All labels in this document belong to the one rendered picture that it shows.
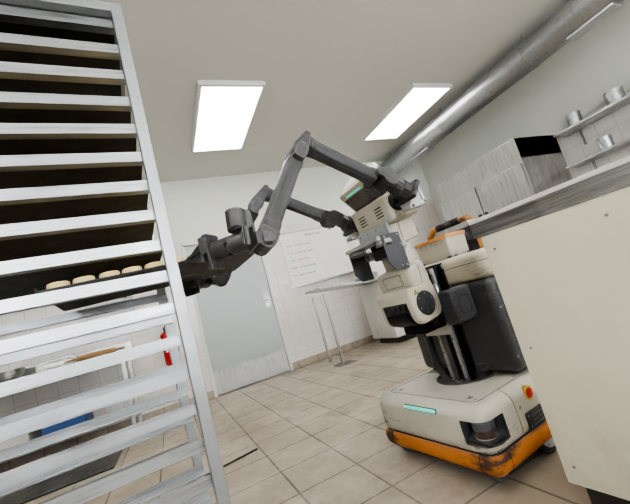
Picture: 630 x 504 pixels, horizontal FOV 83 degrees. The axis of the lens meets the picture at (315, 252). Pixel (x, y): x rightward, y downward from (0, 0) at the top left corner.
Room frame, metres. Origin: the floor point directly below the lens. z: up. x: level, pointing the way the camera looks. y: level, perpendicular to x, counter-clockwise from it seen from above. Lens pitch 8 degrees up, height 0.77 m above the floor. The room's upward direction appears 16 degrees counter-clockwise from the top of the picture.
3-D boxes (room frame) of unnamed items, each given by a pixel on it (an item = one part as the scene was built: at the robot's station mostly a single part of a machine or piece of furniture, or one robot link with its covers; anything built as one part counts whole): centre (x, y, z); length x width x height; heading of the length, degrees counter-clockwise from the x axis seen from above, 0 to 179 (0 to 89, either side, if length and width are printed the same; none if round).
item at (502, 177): (4.87, -2.69, 1.03); 1.40 x 0.91 x 2.05; 25
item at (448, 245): (1.78, -0.62, 0.87); 0.23 x 0.15 x 0.11; 30
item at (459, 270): (1.77, -0.60, 0.59); 0.55 x 0.34 x 0.83; 30
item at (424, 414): (1.72, -0.52, 0.16); 0.67 x 0.64 x 0.25; 120
